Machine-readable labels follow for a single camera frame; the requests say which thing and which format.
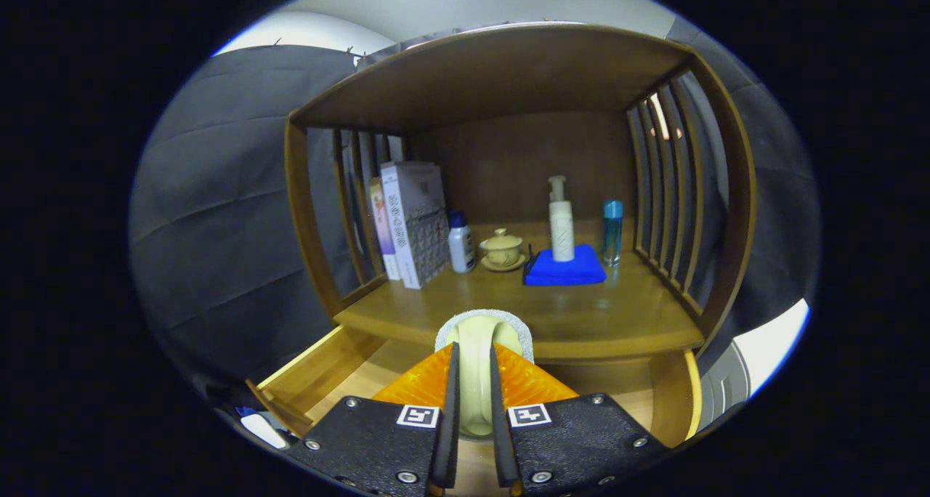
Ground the white flat object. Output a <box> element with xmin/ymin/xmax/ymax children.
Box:
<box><xmin>240</xmin><ymin>413</ymin><xmax>290</xmax><ymax>450</ymax></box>

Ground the white pump bottle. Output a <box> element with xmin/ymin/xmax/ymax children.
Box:
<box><xmin>548</xmin><ymin>175</ymin><xmax>575</xmax><ymax>263</ymax></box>

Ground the blue folded cloth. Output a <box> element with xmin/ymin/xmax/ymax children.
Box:
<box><xmin>523</xmin><ymin>244</ymin><xmax>607</xmax><ymax>287</ymax></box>

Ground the white bottle with blue cap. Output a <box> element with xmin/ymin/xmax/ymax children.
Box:
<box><xmin>447</xmin><ymin>210</ymin><xmax>477</xmax><ymax>274</ymax></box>

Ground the white grey side cabinet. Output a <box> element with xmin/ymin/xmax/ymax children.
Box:
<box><xmin>697</xmin><ymin>297</ymin><xmax>811</xmax><ymax>429</ymax></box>

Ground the thin purple book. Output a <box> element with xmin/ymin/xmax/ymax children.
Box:
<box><xmin>369</xmin><ymin>177</ymin><xmax>402</xmax><ymax>281</ymax></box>

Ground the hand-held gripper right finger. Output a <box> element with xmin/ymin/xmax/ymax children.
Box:
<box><xmin>489</xmin><ymin>342</ymin><xmax>671</xmax><ymax>496</ymax></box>

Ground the beige lidded teacup with saucer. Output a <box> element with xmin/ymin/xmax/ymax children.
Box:
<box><xmin>478</xmin><ymin>228</ymin><xmax>526</xmax><ymax>272</ymax></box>

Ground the brown wooden cabinet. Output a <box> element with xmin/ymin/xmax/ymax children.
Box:
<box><xmin>247</xmin><ymin>21</ymin><xmax>758</xmax><ymax>450</ymax></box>

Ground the clear blue bottle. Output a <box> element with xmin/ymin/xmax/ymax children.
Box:
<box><xmin>602</xmin><ymin>200</ymin><xmax>624</xmax><ymax>267</ymax></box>

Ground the brown wooden drawer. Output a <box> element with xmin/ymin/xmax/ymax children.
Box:
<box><xmin>246</xmin><ymin>325</ymin><xmax>703</xmax><ymax>494</ymax></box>

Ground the brown wooden countertop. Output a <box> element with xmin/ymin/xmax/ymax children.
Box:
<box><xmin>333</xmin><ymin>221</ymin><xmax>705</xmax><ymax>361</ymax></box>

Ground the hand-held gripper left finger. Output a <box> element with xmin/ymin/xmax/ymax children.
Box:
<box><xmin>287</xmin><ymin>342</ymin><xmax>460</xmax><ymax>496</ymax></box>

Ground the thick white patterned book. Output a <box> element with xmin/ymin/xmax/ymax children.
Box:
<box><xmin>380</xmin><ymin>161</ymin><xmax>451</xmax><ymax>290</ymax></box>

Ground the green handled scrub brush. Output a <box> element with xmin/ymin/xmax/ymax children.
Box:
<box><xmin>434</xmin><ymin>308</ymin><xmax>535</xmax><ymax>440</ymax></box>

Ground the black backdrop cloth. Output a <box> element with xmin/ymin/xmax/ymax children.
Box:
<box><xmin>129</xmin><ymin>17</ymin><xmax>822</xmax><ymax>411</ymax></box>

